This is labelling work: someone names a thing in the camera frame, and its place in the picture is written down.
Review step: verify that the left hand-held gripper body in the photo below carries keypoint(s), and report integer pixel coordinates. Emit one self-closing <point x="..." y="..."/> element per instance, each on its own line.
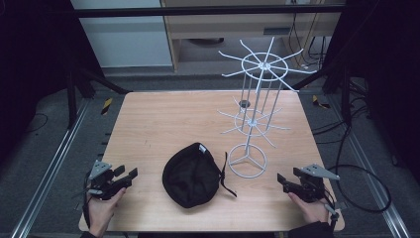
<point x="103" y="183"/>

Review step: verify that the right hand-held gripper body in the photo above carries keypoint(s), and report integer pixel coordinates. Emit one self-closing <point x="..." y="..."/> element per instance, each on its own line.
<point x="310" y="185"/>

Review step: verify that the person's right hand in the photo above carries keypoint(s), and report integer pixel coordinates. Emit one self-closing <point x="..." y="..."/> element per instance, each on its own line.
<point x="310" y="210"/>

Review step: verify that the person's left hand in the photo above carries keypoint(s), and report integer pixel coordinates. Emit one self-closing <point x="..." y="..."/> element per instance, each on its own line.
<point x="100" y="211"/>

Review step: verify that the black cap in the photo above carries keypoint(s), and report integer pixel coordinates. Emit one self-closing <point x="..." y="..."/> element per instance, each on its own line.
<point x="191" y="177"/>

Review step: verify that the yellow black striped tape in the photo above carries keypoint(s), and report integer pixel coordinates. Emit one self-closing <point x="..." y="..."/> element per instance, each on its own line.
<point x="106" y="106"/>
<point x="319" y="101"/>

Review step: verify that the black table grommet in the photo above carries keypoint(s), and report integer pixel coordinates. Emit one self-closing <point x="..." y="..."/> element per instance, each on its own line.
<point x="244" y="103"/>

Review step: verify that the white cabinet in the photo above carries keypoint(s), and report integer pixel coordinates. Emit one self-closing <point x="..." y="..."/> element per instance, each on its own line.
<point x="125" y="39"/>

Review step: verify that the black curtain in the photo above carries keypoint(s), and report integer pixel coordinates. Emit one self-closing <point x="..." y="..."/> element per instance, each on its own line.
<point x="36" y="66"/>
<point x="386" y="72"/>

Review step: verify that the light wooden desk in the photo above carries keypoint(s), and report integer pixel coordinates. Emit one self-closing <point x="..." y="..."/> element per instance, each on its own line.
<point x="228" y="28"/>

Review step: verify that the aluminium floor rail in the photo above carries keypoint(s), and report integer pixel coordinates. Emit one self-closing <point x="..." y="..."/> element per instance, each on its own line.
<point x="49" y="172"/>
<point x="369" y="165"/>

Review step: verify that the black upright frame post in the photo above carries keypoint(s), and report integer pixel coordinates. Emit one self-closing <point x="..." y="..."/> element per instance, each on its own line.
<point x="71" y="99"/>
<point x="346" y="99"/>

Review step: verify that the black diagonal frame strut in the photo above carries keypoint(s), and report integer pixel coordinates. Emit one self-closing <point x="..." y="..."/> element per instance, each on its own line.
<point x="310" y="78"/>
<point x="105" y="81"/>

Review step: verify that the black horizontal frame bar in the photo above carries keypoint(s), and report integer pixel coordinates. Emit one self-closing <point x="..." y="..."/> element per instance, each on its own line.
<point x="198" y="11"/>

